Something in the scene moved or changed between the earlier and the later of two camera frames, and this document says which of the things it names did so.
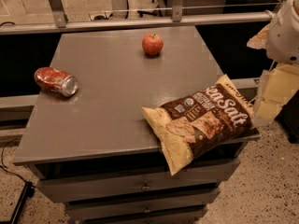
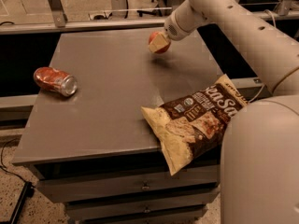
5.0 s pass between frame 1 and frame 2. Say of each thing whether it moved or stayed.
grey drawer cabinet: stayed
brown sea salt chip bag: stayed
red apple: moved
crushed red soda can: stayed
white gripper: moved
